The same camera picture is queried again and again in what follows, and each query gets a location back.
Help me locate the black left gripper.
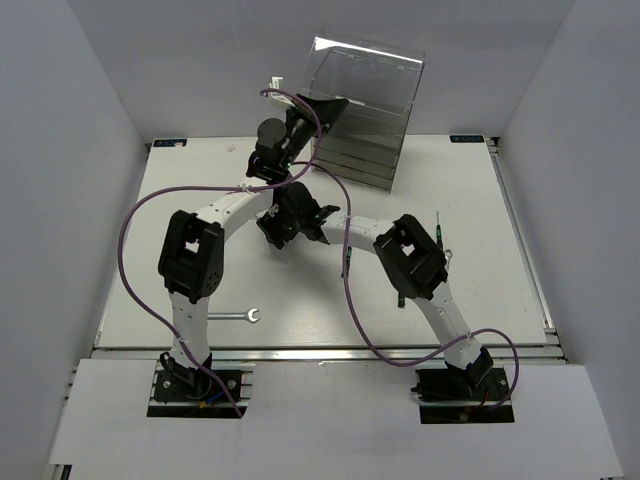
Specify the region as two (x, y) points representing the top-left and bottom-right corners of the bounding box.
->
(279, 93), (347, 170)

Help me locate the clear acrylic drawer cabinet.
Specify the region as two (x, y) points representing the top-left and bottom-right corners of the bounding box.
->
(301, 30), (426, 192)

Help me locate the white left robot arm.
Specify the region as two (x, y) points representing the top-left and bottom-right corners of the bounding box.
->
(158, 95), (348, 399)

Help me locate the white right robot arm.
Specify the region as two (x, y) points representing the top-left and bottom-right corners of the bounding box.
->
(257, 182), (493, 399)

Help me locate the silver combination wrench left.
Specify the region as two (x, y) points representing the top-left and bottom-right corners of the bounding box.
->
(207, 308), (260, 324)

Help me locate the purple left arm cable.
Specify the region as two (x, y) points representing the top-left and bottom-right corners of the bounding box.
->
(117, 88), (350, 419)

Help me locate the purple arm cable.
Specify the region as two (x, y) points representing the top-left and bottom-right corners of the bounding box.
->
(289, 160), (522, 411)
(117, 88), (350, 419)

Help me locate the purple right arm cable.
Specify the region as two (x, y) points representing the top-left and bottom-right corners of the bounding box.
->
(289, 160), (522, 411)

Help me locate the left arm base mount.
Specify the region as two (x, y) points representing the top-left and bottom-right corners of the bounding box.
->
(146, 352), (252, 420)

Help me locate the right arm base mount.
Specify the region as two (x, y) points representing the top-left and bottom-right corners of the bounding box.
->
(411, 347), (515, 425)

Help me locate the aluminium table frame rail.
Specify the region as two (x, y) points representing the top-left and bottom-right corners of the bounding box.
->
(485, 137), (566, 359)

